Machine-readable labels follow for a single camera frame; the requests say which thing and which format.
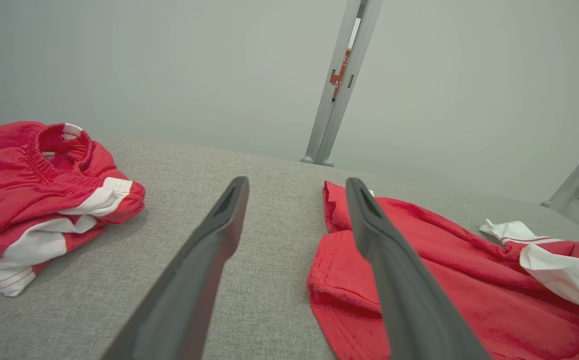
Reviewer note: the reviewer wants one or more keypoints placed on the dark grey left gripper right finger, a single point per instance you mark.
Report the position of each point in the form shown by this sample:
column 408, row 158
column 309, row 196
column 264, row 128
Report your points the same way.
column 409, row 300

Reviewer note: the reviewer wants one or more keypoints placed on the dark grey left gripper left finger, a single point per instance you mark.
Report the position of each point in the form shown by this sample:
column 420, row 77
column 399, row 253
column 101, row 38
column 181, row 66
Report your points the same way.
column 189, row 280

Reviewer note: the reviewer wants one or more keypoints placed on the red basketball jersey white trim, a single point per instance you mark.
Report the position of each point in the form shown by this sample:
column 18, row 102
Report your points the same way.
column 469, row 280

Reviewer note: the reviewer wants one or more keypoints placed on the red shorts white stripe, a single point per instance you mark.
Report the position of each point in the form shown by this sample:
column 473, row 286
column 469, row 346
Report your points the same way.
column 14, row 190

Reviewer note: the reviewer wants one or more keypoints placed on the grey partition post orange sticker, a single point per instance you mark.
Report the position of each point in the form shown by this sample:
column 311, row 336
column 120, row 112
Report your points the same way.
column 332, row 115

